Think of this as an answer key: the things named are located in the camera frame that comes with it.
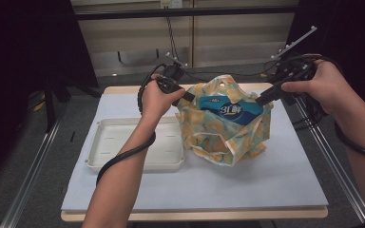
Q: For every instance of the white plastic tray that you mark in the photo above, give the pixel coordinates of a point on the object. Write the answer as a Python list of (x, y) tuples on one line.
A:
[(111, 142)]

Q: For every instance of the black metal stand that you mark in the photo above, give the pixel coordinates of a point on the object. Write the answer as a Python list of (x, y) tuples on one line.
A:
[(49, 110)]

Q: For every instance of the teal bag with orange print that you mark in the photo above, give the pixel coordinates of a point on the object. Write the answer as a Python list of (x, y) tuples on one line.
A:
[(221, 139)]

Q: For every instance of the black horizontal bar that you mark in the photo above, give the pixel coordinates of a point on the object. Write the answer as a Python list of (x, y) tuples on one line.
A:
[(218, 12)]

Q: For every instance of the black curtain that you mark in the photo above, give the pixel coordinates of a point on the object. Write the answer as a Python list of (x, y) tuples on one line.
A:
[(28, 63), (361, 31)]

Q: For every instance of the wooden table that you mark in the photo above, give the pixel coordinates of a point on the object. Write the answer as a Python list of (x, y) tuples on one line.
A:
[(218, 215)]

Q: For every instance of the white wall socket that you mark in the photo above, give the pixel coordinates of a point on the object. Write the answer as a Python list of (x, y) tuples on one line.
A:
[(171, 3)]

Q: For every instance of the pale blue table mat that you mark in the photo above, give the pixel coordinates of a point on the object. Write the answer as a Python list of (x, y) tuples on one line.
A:
[(234, 186)]

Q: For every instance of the blue snack packet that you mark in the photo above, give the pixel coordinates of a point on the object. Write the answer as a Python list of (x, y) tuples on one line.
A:
[(231, 109)]

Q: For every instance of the person's left hand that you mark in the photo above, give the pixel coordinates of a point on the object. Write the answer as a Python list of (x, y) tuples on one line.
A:
[(158, 101)]

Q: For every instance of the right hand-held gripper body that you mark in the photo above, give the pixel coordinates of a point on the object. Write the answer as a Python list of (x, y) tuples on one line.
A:
[(293, 68)]

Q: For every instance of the yellow floor tape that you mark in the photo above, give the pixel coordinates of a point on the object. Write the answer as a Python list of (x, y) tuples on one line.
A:
[(39, 106)]

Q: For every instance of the person's right hand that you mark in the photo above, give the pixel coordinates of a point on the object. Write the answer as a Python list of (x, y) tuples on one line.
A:
[(324, 85)]

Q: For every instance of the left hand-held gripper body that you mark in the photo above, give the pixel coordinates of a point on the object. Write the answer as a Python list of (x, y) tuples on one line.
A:
[(171, 85)]

